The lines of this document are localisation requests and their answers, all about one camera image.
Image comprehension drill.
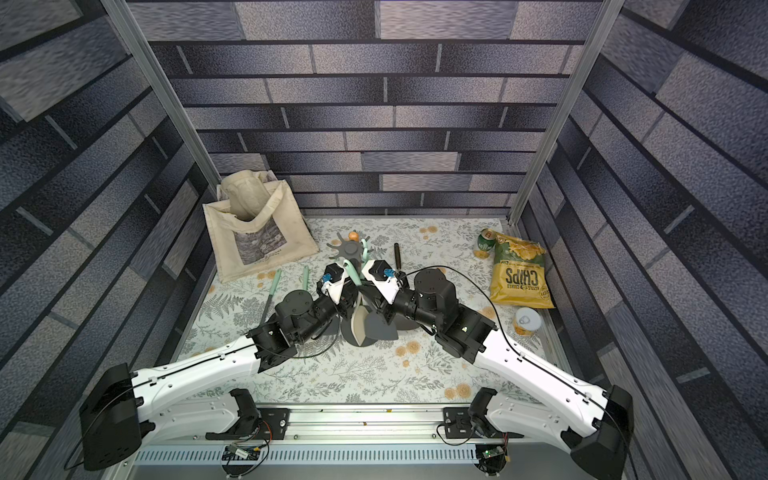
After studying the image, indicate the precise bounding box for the cream turner mint handle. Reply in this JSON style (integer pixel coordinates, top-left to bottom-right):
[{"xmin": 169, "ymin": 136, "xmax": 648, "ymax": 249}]
[{"xmin": 350, "ymin": 304, "xmax": 369, "ymax": 347}]

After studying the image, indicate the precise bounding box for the cream ladle mint handle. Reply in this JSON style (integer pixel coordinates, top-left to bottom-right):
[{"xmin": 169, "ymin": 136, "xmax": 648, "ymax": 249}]
[{"xmin": 360, "ymin": 237, "xmax": 371, "ymax": 265}]

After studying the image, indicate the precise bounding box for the grey utensil rack stand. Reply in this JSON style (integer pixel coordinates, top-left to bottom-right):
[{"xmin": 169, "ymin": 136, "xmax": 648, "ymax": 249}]
[{"xmin": 329, "ymin": 231, "xmax": 375, "ymax": 347}]

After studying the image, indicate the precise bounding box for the grey spatula dark wood handle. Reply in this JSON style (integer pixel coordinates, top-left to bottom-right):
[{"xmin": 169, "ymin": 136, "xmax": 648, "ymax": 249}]
[{"xmin": 393, "ymin": 242, "xmax": 402, "ymax": 271}]

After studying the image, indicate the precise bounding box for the grey spatula mint handle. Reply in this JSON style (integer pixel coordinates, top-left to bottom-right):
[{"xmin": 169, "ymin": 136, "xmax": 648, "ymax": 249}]
[{"xmin": 259, "ymin": 269, "xmax": 282, "ymax": 325}]

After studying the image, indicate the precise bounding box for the grey turner mint handle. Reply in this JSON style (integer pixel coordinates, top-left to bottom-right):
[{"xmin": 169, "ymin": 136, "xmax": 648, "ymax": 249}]
[{"xmin": 358, "ymin": 270, "xmax": 398, "ymax": 342}]

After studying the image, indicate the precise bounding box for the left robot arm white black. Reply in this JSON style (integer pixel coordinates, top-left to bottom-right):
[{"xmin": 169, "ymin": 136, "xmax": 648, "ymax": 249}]
[{"xmin": 79, "ymin": 290, "xmax": 358, "ymax": 471}]

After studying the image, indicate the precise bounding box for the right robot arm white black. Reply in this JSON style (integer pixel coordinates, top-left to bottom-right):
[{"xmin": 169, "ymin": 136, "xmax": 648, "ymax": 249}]
[{"xmin": 360, "ymin": 260, "xmax": 634, "ymax": 479}]

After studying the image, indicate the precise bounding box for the beige canvas tote bag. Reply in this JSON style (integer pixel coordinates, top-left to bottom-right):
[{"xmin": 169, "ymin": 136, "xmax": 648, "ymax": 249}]
[{"xmin": 203, "ymin": 170, "xmax": 319, "ymax": 283}]

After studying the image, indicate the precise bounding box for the green drink can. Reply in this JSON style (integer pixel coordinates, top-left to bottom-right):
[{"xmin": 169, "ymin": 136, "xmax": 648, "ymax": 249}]
[{"xmin": 477, "ymin": 228, "xmax": 497, "ymax": 252}]

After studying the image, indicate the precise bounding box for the yellow green chips bag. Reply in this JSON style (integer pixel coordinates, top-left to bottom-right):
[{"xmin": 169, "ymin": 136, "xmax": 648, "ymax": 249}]
[{"xmin": 490, "ymin": 232, "xmax": 554, "ymax": 309}]

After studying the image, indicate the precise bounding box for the small yellow tin can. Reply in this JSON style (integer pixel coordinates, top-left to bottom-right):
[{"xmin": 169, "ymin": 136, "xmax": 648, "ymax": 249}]
[{"xmin": 513, "ymin": 307, "xmax": 543, "ymax": 337}]

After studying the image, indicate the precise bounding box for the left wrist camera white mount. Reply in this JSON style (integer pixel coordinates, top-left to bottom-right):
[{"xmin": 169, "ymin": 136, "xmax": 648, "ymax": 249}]
[{"xmin": 318, "ymin": 263, "xmax": 348, "ymax": 305}]

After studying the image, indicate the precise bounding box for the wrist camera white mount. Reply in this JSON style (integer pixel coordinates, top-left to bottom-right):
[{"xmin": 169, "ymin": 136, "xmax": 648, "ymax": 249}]
[
  {"xmin": 318, "ymin": 263, "xmax": 348, "ymax": 305},
  {"xmin": 362, "ymin": 260, "xmax": 402, "ymax": 304}
]

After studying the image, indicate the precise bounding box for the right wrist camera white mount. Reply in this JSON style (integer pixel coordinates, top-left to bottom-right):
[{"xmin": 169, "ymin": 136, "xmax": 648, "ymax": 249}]
[{"xmin": 362, "ymin": 260, "xmax": 402, "ymax": 304}]

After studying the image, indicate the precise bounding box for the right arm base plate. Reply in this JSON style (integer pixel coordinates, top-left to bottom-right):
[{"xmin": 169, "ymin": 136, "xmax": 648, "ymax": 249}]
[{"xmin": 439, "ymin": 406, "xmax": 523, "ymax": 440}]

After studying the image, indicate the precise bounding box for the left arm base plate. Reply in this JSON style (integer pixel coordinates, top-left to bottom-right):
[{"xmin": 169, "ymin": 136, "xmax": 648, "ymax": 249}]
[{"xmin": 205, "ymin": 408, "xmax": 291, "ymax": 441}]

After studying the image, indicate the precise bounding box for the aluminium mounting rail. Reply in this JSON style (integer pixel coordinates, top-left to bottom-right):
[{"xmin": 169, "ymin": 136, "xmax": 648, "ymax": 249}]
[{"xmin": 143, "ymin": 395, "xmax": 576, "ymax": 447}]

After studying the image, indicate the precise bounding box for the right circuit board with wires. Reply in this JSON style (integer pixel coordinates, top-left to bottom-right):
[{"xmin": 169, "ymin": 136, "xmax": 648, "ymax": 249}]
[{"xmin": 475, "ymin": 445, "xmax": 508, "ymax": 477}]

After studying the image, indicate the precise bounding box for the circuit board with wires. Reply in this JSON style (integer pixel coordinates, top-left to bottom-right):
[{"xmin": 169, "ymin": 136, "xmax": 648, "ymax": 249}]
[
  {"xmin": 475, "ymin": 445, "xmax": 508, "ymax": 477},
  {"xmin": 221, "ymin": 444, "xmax": 269, "ymax": 479}
]

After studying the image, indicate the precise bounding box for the left circuit board with wires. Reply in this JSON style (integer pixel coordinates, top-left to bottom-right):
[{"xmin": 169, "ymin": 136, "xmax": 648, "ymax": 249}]
[{"xmin": 221, "ymin": 444, "xmax": 269, "ymax": 479}]

